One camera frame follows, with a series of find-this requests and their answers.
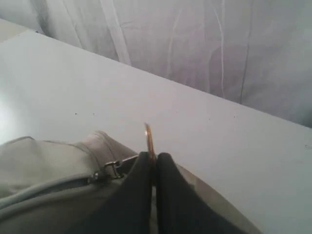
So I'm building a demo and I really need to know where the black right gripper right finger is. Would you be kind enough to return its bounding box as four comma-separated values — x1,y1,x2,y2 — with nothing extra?
156,153,260,234

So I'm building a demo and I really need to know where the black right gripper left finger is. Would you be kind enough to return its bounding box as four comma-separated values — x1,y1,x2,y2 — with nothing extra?
80,152,152,234

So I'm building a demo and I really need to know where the gold zipper pull ring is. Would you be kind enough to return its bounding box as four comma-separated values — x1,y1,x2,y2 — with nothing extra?
143,122,157,163

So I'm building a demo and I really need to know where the beige duffel bag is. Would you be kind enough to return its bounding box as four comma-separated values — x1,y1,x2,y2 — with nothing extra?
0,131,234,234

